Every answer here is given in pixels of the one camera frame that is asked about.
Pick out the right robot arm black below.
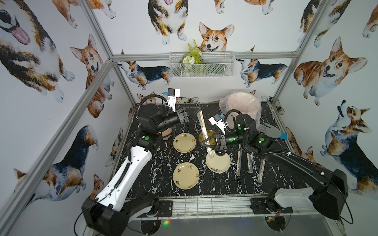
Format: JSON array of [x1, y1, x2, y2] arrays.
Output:
[[201, 109, 348, 220]]

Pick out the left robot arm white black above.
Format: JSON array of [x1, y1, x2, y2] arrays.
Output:
[[80, 95, 201, 236]]

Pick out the wrapped chopsticks right on table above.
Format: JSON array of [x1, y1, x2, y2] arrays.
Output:
[[258, 158, 266, 184]]

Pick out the yellow patterned dark-rimmed plate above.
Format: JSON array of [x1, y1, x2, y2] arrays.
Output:
[[198, 129, 216, 146]]

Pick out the tan pot green plant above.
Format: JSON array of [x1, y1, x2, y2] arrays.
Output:
[[161, 128, 172, 141]]

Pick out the cream plate chipped right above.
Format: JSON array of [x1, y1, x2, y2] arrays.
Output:
[[206, 151, 231, 174]]

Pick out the cream plate upper left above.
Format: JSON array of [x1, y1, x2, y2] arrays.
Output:
[[173, 133, 196, 153]]

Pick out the cream plate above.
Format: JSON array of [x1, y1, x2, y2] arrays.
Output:
[[173, 162, 199, 190], [173, 133, 196, 153]]

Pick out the grey glove blue cuff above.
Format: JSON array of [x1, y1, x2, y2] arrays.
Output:
[[257, 123, 288, 140]]

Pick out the cream plate front left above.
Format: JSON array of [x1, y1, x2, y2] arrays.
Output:
[[173, 162, 199, 190]]

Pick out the white bin with plastic bag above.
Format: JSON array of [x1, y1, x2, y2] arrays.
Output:
[[219, 91, 262, 126]]

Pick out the green fern white flower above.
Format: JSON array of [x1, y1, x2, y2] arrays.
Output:
[[182, 40, 203, 70]]

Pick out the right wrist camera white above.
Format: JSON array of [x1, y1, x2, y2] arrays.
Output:
[[208, 114, 228, 135]]

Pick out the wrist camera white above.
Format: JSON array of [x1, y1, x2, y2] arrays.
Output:
[[163, 88, 181, 112], [208, 114, 228, 135]]

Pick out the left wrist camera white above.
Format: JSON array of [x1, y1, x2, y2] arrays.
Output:
[[163, 88, 181, 112]]

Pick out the white wire wall basket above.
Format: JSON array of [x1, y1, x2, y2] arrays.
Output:
[[169, 52, 236, 78]]

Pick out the aluminium front rail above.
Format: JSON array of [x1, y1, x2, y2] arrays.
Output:
[[88, 193, 334, 220]]

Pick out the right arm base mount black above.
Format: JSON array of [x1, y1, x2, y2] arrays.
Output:
[[250, 198, 293, 214]]

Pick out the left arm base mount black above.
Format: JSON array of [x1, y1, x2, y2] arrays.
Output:
[[136, 200, 173, 218]]

